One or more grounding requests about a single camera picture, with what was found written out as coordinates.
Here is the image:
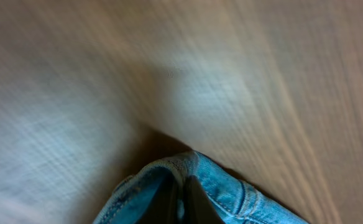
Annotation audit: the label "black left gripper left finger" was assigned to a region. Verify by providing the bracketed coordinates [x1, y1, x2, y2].
[137, 176, 178, 224]

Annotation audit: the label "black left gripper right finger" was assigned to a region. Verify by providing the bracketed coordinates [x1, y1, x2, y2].
[183, 176, 224, 224]

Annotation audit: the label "light blue denim jeans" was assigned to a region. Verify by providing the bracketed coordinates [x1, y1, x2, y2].
[94, 151, 304, 223]

